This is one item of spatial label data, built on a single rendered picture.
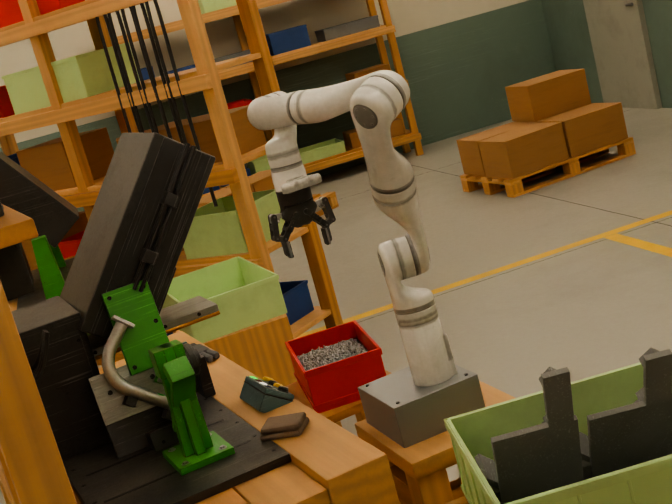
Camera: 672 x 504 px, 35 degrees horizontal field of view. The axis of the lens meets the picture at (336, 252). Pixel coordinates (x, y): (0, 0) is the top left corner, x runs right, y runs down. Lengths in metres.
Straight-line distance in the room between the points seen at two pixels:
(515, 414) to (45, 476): 0.90
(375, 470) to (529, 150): 6.50
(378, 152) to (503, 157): 6.43
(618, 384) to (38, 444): 1.12
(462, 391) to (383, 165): 0.56
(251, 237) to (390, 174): 3.17
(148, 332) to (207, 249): 2.89
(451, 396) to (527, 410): 0.24
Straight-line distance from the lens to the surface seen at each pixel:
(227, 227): 5.39
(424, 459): 2.29
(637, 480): 1.85
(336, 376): 2.79
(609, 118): 9.00
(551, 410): 1.84
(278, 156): 2.29
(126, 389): 2.61
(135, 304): 2.66
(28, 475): 2.02
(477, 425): 2.18
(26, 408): 1.98
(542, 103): 9.11
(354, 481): 2.21
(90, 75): 5.84
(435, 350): 2.37
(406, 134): 11.61
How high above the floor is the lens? 1.79
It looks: 13 degrees down
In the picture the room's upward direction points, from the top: 15 degrees counter-clockwise
